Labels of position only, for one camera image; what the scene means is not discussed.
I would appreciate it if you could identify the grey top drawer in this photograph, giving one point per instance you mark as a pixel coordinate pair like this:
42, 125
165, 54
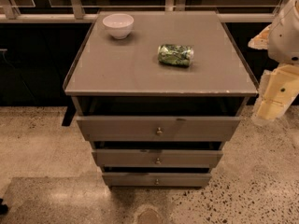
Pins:
148, 128

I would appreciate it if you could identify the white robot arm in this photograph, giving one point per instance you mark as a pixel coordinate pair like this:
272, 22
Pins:
283, 39

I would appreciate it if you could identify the grey drawer cabinet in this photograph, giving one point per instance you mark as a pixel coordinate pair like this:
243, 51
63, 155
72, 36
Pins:
124, 78

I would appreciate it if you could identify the white ceramic bowl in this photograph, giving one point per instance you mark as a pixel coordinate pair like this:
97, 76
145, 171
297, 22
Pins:
119, 25

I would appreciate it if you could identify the black object at floor edge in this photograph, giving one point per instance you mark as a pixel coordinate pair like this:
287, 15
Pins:
3, 208

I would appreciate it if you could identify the metal window railing frame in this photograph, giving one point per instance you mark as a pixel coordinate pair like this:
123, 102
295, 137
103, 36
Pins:
87, 10

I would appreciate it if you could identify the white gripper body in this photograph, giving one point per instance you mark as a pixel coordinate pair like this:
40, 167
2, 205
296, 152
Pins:
286, 36

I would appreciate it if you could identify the grey drawer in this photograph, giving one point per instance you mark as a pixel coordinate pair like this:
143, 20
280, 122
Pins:
148, 128
156, 179
156, 158

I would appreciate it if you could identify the grey bottom drawer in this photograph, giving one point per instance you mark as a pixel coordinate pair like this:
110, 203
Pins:
156, 179

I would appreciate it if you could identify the crushed green soda can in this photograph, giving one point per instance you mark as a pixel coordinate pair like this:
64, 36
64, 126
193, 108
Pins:
176, 55

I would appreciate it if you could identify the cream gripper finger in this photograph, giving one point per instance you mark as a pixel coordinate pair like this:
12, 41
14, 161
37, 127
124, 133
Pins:
271, 103
260, 41

